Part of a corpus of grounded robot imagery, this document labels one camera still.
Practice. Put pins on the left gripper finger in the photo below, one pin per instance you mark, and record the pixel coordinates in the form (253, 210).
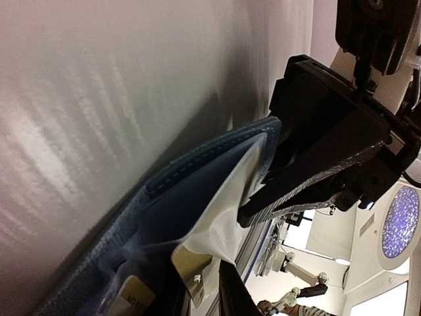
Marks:
(234, 298)

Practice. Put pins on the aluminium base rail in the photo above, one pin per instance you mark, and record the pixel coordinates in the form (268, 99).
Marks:
(253, 245)

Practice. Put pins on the gold credit card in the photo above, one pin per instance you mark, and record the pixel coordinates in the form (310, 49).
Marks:
(133, 298)
(190, 267)

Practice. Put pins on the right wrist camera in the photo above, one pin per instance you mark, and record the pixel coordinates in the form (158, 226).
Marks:
(377, 33)

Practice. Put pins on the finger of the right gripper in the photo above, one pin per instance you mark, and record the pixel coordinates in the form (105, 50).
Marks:
(314, 118)
(298, 187)

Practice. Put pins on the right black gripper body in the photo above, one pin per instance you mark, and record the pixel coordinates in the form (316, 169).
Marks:
(367, 182)

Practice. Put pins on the round ceiling light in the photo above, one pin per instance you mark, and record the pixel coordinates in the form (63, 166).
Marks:
(400, 228)

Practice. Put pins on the blue card holder wallet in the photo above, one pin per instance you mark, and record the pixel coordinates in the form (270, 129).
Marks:
(191, 202)

